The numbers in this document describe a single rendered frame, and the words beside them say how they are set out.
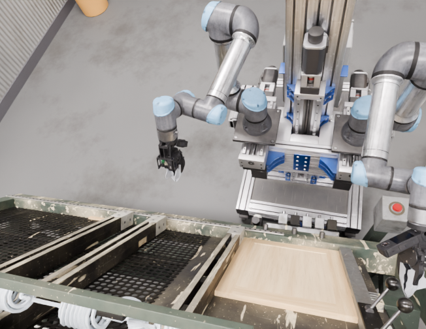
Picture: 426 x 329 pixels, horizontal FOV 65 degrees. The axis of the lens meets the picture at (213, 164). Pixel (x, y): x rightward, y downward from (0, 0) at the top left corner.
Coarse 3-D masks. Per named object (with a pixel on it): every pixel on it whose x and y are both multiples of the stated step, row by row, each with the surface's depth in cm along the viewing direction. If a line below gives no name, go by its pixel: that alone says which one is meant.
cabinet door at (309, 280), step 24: (264, 240) 160; (240, 264) 130; (264, 264) 132; (288, 264) 134; (312, 264) 135; (336, 264) 136; (216, 288) 110; (240, 288) 111; (264, 288) 113; (288, 288) 114; (312, 288) 115; (336, 288) 115; (312, 312) 101; (336, 312) 100
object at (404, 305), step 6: (402, 300) 82; (408, 300) 81; (402, 306) 81; (408, 306) 81; (396, 312) 83; (402, 312) 82; (408, 312) 81; (390, 318) 84; (396, 318) 83; (384, 324) 84; (390, 324) 83
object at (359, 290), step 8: (344, 248) 150; (344, 256) 140; (352, 256) 141; (344, 264) 131; (352, 264) 132; (352, 272) 124; (360, 272) 125; (352, 280) 117; (360, 280) 118; (352, 288) 112; (360, 288) 112; (352, 296) 109; (360, 296) 106; (368, 296) 106; (360, 320) 95; (360, 328) 94
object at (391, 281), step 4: (388, 280) 93; (392, 280) 93; (396, 280) 93; (388, 284) 93; (392, 284) 92; (396, 284) 92; (400, 284) 93; (388, 288) 93; (392, 288) 92; (396, 288) 92; (384, 292) 94; (380, 296) 95; (376, 300) 95; (372, 304) 96; (376, 304) 95; (368, 308) 95; (372, 308) 95; (372, 312) 95
